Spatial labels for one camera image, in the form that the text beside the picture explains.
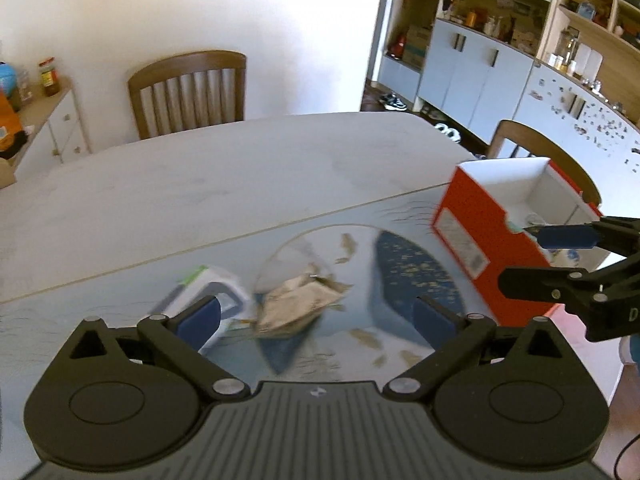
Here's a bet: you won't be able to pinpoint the white tissue pack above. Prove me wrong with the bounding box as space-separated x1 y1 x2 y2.
151 266 255 354

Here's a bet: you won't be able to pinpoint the silver foil snack wrapper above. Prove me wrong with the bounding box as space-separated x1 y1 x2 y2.
254 264 352 338

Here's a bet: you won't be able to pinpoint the red white cardboard box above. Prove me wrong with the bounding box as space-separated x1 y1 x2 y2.
432 157 608 326

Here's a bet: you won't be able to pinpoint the right wooden chair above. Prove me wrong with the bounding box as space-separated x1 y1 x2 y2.
486 119 602 207

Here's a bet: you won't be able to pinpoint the wooden chair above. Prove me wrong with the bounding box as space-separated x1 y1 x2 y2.
128 50 247 140
486 119 602 207

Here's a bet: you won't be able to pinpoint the white sneakers pair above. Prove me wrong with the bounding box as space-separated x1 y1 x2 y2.
434 122 461 144

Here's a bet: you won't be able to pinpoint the black white sneakers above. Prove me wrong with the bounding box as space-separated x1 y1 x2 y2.
378 92 408 112

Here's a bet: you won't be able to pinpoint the white drawer sideboard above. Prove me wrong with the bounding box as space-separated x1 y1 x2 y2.
10 77 91 180

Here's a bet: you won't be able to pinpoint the far wooden chair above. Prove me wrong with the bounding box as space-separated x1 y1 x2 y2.
128 50 247 140

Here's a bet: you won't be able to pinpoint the orange snack bag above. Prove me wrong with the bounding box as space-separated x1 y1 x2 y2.
0 92 27 159

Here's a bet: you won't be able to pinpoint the red lid jar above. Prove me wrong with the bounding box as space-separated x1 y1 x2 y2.
38 58 60 96

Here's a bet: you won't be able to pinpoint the blue globe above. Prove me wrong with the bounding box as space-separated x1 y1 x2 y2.
0 62 17 98

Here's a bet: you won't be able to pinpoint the white wall cabinet unit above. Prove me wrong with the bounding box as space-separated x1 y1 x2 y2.
374 0 639 194

